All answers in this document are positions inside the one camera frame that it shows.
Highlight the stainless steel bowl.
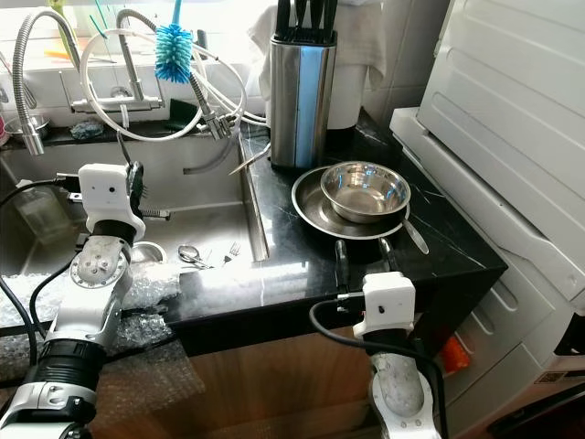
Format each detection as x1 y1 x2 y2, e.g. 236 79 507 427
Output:
320 161 412 225

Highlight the steel spoon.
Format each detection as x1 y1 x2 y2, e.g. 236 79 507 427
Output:
400 215 431 255

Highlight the small steel teaspoon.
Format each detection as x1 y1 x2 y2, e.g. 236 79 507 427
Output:
175 244 211 269

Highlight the shallow stainless steel plate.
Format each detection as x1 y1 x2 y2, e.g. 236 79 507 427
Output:
291 165 412 241

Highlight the stainless steel sink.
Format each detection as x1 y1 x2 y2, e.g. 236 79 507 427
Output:
0 137 271 284

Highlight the dark scrub pad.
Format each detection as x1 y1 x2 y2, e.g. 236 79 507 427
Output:
71 121 108 141

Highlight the clear bubble wrap sheet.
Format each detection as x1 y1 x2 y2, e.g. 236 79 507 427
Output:
0 270 193 408

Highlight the black sponge holder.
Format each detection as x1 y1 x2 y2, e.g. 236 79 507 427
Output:
165 99 204 127

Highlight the clear plastic bottle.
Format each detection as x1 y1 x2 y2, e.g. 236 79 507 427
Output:
14 178 74 243

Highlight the small steel cup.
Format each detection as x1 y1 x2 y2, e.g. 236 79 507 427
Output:
18 114 56 136

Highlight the small orange object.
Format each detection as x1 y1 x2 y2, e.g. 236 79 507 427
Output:
439 337 469 376

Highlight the chrome gooseneck tap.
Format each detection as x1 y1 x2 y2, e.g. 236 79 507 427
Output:
66 9 229 140

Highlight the blue bottle brush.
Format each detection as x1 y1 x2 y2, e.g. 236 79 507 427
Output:
154 0 195 85

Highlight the wooden base cabinet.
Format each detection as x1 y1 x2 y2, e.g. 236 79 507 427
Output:
128 334 376 439

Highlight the white washing machine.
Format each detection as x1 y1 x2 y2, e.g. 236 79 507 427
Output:
420 265 585 435

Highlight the stainless steel knife block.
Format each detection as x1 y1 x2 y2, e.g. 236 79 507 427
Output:
267 0 337 170

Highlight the white countertop dish appliance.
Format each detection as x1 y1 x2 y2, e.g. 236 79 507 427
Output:
390 0 585 321

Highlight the white cloth towel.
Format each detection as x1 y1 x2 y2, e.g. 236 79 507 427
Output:
247 5 387 88

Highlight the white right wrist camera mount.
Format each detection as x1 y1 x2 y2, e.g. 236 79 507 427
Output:
352 272 417 337

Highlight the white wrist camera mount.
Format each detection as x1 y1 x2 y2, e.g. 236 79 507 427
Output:
78 163 145 237
352 272 417 337

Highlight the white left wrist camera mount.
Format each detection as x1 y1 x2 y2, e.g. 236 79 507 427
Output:
78 163 145 237

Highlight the translucent grey hose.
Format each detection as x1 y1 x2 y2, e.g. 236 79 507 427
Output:
183 131 239 175

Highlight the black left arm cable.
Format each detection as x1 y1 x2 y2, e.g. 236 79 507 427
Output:
0 172 83 367

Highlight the white looped hose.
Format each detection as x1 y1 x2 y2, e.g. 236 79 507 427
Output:
80 29 248 143

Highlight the steel spring hose faucet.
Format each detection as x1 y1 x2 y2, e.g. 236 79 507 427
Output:
11 7 79 156

